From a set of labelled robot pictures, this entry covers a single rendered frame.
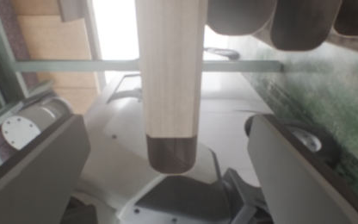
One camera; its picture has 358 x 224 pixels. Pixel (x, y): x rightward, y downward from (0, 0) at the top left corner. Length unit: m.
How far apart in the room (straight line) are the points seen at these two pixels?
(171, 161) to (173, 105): 0.08
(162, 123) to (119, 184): 0.16
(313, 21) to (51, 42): 2.98
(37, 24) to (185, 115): 2.98
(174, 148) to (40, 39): 2.96
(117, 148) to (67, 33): 2.69
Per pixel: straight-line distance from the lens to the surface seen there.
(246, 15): 0.20
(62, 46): 3.01
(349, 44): 0.23
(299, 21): 0.21
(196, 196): 0.36
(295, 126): 1.71
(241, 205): 0.43
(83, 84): 3.08
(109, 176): 0.30
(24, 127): 0.41
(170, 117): 0.16
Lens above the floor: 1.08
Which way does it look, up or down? 1 degrees down
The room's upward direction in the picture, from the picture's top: 90 degrees counter-clockwise
